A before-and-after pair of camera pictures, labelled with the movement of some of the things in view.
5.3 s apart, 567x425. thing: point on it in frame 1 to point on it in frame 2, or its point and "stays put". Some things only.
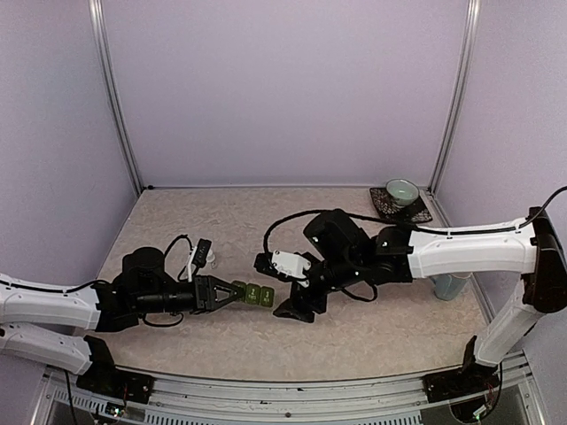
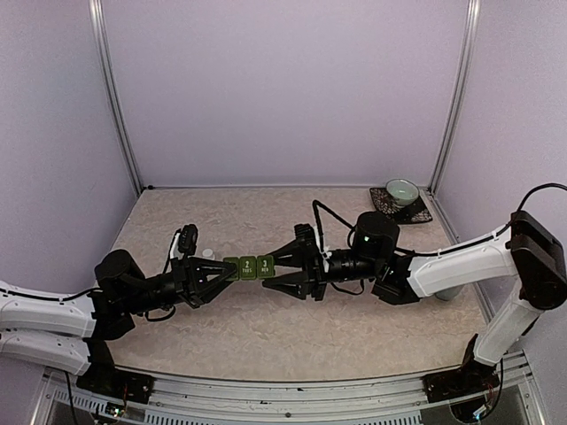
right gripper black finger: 288,310 to 298,285
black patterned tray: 417,212 stays put
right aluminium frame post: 473,20 stays put
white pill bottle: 210,258 stays put
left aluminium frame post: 97,10 stays put
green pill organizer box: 255,294 to 249,267
